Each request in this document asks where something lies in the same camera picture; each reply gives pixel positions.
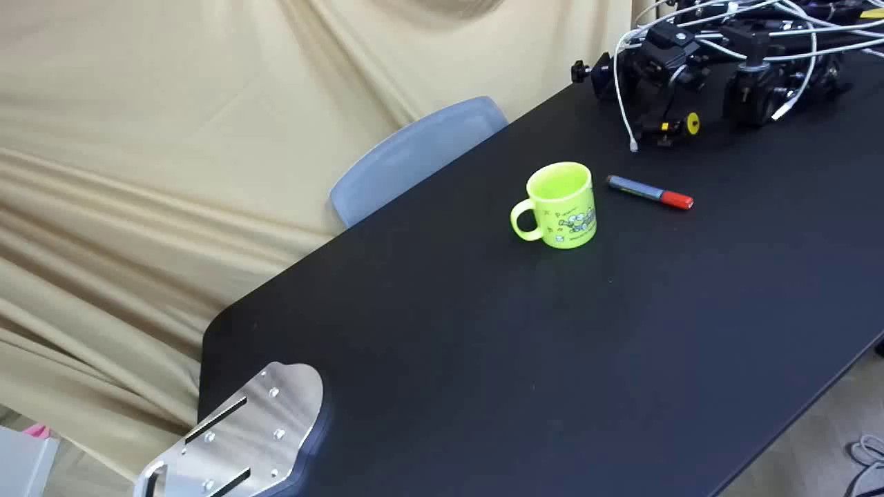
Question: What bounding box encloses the blue marker with red cap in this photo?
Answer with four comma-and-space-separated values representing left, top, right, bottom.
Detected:
604, 173, 696, 215

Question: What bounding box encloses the lime green mug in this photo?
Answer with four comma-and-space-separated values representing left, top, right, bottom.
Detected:
507, 159, 600, 251

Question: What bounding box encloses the blue-grey chair back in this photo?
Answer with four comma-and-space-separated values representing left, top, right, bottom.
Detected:
328, 93, 511, 233

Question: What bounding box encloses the silver metal plate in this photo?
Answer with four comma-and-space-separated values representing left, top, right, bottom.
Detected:
129, 358, 325, 497

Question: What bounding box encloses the beige cloth backdrop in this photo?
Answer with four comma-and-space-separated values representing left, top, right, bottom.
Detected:
0, 0, 660, 487

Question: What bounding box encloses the white box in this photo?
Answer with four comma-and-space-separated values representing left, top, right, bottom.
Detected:
0, 422, 64, 497

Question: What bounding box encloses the white cable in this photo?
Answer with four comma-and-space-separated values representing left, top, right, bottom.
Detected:
611, 0, 884, 154

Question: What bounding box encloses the black camera mount pile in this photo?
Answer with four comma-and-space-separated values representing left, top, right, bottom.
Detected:
569, 0, 884, 148

